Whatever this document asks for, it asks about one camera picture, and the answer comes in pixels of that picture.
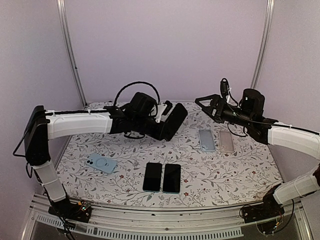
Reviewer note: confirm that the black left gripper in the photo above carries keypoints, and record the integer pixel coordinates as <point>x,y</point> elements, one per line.
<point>158,135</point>

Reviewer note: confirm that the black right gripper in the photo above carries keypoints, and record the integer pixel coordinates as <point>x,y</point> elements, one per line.
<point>216,100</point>

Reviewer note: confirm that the black cased phone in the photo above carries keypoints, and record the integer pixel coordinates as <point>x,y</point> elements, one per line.
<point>173,122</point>

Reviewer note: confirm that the light blue case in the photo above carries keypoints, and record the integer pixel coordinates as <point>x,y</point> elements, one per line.
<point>206,141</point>

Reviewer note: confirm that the white phone case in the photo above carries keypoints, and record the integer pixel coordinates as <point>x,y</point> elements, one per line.
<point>226,142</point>

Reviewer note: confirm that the bare phone dark screen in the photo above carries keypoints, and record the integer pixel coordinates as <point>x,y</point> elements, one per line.
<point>152,177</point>

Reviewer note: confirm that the phone with dark screen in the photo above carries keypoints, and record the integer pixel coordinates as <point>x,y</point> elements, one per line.
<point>172,179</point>

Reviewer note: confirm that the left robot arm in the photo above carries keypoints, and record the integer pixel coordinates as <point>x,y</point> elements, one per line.
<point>143,115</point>

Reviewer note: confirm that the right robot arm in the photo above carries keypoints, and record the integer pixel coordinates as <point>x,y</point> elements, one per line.
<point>269,132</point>

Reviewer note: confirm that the light blue cased phone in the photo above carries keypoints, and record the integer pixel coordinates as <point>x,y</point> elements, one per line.
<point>101,163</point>

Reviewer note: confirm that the floral table mat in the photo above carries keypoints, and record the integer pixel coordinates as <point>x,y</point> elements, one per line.
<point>207,178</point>

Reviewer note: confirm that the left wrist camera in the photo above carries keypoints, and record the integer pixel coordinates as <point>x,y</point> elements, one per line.
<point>162,109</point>

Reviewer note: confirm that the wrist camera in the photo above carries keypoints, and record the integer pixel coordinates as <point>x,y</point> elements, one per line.
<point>225,90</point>
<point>162,109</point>

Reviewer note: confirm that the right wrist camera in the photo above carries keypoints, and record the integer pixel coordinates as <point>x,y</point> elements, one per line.
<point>225,90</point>

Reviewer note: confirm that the aluminium right corner post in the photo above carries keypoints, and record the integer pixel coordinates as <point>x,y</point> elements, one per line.
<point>270,4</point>

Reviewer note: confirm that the aluminium corner post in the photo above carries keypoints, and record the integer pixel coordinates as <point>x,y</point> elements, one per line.
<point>270,4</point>
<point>62,13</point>

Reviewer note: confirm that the aluminium front rail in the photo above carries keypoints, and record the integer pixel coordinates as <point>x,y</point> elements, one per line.
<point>124,222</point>

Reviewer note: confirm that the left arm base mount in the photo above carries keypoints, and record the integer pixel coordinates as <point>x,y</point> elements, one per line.
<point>65,209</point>

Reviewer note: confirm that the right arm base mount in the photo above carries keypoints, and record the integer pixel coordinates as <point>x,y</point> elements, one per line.
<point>262,212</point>

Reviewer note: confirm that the aluminium left corner post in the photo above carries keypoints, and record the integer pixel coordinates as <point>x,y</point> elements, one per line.
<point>62,13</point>

